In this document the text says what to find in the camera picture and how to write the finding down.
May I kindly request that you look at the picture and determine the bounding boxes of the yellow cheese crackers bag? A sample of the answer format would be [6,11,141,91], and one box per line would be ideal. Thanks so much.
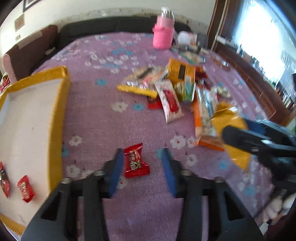
[211,101,251,170]

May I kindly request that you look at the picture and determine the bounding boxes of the white green small packet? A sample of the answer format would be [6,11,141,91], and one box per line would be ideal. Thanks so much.
[211,86,231,98]

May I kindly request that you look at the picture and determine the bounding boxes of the small red candy packet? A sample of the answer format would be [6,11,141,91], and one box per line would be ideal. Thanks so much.
[16,175,35,203]

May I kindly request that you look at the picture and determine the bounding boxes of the large clear orange cracker pack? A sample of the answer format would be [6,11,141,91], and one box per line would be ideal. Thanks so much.
[192,87,224,152]

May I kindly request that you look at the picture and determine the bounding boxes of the green pea snack packet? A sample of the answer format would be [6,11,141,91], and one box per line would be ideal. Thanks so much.
[173,80,196,102]

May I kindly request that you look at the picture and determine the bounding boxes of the dark red gold-text packet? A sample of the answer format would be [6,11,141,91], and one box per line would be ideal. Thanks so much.
[195,66,208,81]

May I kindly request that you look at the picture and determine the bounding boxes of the white red snack packet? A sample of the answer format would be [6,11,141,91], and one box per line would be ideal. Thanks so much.
[155,80,184,123]

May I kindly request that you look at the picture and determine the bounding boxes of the orange biscuit pack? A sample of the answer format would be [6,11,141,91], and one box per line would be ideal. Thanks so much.
[166,58,196,84]

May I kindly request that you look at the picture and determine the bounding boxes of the clear pack red label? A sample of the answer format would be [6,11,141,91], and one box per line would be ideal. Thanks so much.
[117,66,168,98]

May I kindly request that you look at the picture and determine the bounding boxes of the red dark candy packet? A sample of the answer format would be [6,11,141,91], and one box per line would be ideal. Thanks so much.
[0,162,10,198]

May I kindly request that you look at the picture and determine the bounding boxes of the red black sugar candy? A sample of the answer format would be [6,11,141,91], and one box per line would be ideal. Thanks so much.
[147,96,163,110]

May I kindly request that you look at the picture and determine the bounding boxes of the white gloved right hand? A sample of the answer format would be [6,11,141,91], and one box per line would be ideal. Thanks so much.
[261,193,295,223]

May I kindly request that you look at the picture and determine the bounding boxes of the brown wrapped snack bar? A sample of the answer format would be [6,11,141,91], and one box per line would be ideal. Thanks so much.
[211,57,231,71]

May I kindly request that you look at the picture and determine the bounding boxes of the round crackers green bag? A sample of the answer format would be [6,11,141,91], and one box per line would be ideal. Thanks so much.
[180,51,206,65]

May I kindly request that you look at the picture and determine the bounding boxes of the purple floral tablecloth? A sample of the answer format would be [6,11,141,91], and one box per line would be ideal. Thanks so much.
[39,33,274,240]

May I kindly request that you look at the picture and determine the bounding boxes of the dark phone stand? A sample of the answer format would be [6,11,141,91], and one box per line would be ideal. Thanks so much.
[196,33,208,49]

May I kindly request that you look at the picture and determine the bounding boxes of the yellow cardboard tray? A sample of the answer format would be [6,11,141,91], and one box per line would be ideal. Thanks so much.
[1,66,70,235]

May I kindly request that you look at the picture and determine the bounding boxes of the white plastic cup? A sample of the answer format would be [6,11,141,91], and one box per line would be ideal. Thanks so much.
[177,31,197,45]

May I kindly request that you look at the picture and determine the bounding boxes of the pink thermos knitted sleeve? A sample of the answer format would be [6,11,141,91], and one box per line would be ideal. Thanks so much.
[152,6,175,50]

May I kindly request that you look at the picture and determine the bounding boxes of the patterned blanket bed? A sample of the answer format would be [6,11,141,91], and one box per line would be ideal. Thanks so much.
[0,72,11,93]

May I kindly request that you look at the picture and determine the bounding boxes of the black sofa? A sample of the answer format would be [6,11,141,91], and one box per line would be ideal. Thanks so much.
[58,15,193,47]

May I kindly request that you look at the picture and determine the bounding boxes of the dark red armchair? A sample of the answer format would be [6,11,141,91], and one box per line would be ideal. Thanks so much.
[2,25,58,84]

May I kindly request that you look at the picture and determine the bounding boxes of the small wall plaque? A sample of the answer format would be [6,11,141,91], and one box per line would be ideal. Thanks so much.
[15,14,25,32]

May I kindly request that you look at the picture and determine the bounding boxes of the framed wall painting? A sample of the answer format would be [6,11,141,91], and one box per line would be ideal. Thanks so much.
[23,0,41,12]

